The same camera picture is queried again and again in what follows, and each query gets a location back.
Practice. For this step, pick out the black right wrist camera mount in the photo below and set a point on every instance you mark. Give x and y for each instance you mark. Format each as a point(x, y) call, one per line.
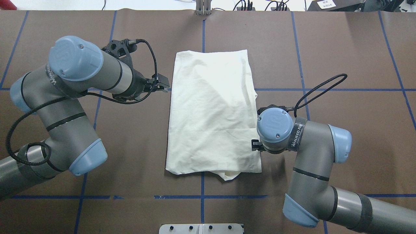
point(260, 110)

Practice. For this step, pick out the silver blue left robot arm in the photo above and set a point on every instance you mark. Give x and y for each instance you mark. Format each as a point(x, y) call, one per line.
point(75, 68)

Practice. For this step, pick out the black box with white label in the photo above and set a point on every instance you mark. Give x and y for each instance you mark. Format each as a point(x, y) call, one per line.
point(336, 5)

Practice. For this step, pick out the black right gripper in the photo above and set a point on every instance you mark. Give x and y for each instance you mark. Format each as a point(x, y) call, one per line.
point(255, 144)

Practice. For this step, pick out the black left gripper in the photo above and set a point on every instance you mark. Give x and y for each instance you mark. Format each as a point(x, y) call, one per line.
point(139, 82)

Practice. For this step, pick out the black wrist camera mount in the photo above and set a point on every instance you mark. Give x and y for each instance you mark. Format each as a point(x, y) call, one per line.
point(260, 110)
point(121, 50)

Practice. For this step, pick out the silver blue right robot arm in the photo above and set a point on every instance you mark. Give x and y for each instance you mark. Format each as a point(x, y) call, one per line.
point(309, 197)

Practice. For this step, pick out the cream long sleeve cat shirt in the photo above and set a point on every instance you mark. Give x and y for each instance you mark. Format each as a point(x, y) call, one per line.
point(213, 115)

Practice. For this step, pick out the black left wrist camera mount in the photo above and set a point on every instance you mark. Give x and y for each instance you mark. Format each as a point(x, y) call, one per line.
point(121, 50)

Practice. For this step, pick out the aluminium frame post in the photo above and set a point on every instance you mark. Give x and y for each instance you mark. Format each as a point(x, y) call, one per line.
point(203, 7)

